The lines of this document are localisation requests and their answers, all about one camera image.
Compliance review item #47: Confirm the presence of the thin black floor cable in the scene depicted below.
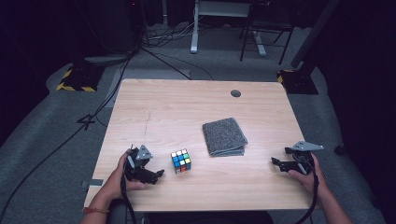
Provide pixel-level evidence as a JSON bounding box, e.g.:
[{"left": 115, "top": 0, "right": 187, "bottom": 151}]
[{"left": 140, "top": 46, "right": 216, "bottom": 81}]

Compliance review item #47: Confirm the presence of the white desk frame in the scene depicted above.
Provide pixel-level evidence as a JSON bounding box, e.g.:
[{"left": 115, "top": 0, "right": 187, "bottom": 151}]
[{"left": 190, "top": 0, "right": 269, "bottom": 58}]

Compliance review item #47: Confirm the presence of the long black floor cable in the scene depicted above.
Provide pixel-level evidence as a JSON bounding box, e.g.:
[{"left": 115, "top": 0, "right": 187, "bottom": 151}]
[{"left": 0, "top": 50, "right": 138, "bottom": 220}]

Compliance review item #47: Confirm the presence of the bundle of floor cables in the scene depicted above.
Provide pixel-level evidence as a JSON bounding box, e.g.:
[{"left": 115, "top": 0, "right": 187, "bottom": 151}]
[{"left": 142, "top": 21, "right": 201, "bottom": 49}]

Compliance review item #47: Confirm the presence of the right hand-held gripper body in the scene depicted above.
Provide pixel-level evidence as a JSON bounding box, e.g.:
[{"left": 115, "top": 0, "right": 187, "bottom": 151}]
[{"left": 290, "top": 140, "right": 325, "bottom": 175}]

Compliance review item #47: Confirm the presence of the person's right hand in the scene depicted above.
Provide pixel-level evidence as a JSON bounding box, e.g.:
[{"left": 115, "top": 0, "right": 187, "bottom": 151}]
[{"left": 287, "top": 153, "right": 330, "bottom": 196}]

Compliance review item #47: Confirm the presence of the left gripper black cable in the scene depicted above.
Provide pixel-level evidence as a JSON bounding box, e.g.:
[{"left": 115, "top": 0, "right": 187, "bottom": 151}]
[{"left": 120, "top": 154, "right": 138, "bottom": 224}]

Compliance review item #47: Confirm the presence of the grey cloth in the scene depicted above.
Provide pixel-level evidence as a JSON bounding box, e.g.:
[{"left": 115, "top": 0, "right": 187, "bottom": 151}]
[{"left": 202, "top": 117, "right": 249, "bottom": 158}]

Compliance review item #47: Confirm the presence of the person's dark clothing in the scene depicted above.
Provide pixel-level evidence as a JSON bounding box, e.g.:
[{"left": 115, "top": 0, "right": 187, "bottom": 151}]
[{"left": 145, "top": 211, "right": 275, "bottom": 224}]

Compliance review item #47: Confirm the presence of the black metal chair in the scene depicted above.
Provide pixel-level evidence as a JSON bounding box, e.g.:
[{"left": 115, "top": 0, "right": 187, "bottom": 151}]
[{"left": 239, "top": 0, "right": 295, "bottom": 66}]

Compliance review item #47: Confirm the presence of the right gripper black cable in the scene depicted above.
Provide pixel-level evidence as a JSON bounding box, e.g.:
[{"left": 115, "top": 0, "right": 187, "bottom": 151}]
[{"left": 294, "top": 155, "right": 320, "bottom": 224}]

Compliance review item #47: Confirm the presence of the black slanted pole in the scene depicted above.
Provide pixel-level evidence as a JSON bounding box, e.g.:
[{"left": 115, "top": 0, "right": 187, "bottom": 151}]
[{"left": 290, "top": 0, "right": 341, "bottom": 69}]

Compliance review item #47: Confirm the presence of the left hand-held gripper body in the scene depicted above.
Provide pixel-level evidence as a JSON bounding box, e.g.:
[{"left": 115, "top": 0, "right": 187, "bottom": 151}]
[{"left": 124, "top": 144, "right": 154, "bottom": 183}]

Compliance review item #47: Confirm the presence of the red bracelet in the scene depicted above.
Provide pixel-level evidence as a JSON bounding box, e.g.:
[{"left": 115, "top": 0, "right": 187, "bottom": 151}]
[{"left": 81, "top": 206, "right": 110, "bottom": 216}]

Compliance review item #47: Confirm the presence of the dark cabinet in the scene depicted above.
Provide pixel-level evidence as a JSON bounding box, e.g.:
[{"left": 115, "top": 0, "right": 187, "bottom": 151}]
[{"left": 83, "top": 0, "right": 145, "bottom": 58}]

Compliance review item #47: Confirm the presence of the black yellow striped stand base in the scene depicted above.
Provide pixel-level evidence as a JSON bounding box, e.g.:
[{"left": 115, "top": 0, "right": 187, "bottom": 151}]
[
  {"left": 276, "top": 68, "right": 319, "bottom": 95},
  {"left": 55, "top": 63, "right": 106, "bottom": 93}
]

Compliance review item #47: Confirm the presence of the grey tape strip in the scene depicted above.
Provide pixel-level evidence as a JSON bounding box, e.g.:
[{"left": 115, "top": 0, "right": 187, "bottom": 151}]
[{"left": 80, "top": 178, "right": 105, "bottom": 189}]

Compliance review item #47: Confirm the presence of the multicoloured puzzle cube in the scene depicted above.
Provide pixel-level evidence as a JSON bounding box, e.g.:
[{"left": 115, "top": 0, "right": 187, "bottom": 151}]
[{"left": 170, "top": 147, "right": 192, "bottom": 175}]

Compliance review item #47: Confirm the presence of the person's left hand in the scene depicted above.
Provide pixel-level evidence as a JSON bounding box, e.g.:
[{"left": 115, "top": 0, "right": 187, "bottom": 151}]
[{"left": 103, "top": 148, "right": 148, "bottom": 201}]

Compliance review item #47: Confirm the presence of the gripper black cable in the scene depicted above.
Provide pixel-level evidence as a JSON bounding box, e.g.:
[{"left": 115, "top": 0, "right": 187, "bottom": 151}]
[
  {"left": 120, "top": 154, "right": 138, "bottom": 224},
  {"left": 294, "top": 155, "right": 320, "bottom": 224}
]

